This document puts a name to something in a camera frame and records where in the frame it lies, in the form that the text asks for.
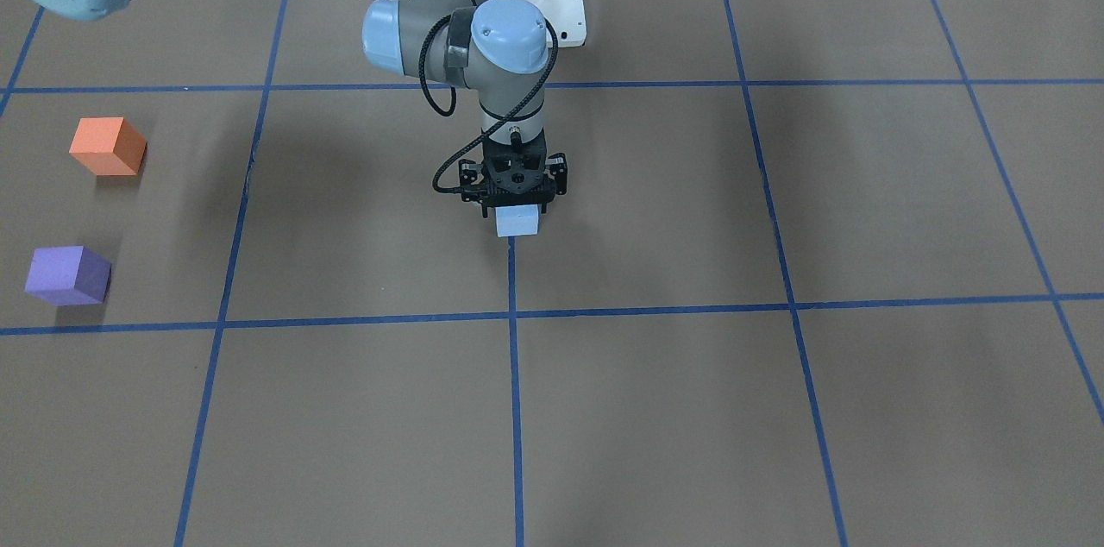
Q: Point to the orange foam block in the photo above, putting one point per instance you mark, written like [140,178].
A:
[108,146]

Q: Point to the purple foam block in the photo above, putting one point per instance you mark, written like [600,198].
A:
[65,276]

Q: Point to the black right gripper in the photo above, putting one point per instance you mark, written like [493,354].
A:
[557,173]

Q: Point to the light blue foam block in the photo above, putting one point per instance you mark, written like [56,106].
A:
[517,220]

